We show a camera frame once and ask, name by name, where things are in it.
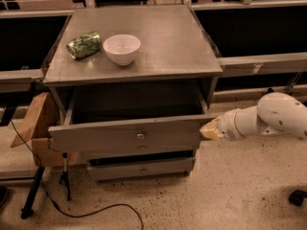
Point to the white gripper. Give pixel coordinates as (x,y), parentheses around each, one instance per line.
(227,126)

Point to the green crushed soda can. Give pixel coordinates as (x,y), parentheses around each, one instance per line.
(84,45)

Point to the grey top drawer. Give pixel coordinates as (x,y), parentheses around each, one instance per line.
(114,116)

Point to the grey middle drawer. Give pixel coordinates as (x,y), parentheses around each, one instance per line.
(131,151)

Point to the grey drawer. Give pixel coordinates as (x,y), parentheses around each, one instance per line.
(131,151)
(169,166)
(114,116)

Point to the brown cardboard box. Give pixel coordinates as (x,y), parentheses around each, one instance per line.
(42,113)

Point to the white ceramic bowl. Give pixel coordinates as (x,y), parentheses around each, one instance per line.
(122,48)

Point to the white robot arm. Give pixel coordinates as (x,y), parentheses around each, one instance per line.
(275,114)

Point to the grey drawer cabinet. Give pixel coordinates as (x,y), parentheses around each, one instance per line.
(173,50)

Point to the black tripod stand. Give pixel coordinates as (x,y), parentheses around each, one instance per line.
(27,210)

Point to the grey bottom drawer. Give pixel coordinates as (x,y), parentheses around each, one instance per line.
(169,166)

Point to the grey left railing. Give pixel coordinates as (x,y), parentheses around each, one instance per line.
(28,41)

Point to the black chair caster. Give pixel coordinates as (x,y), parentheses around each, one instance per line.
(297,197)

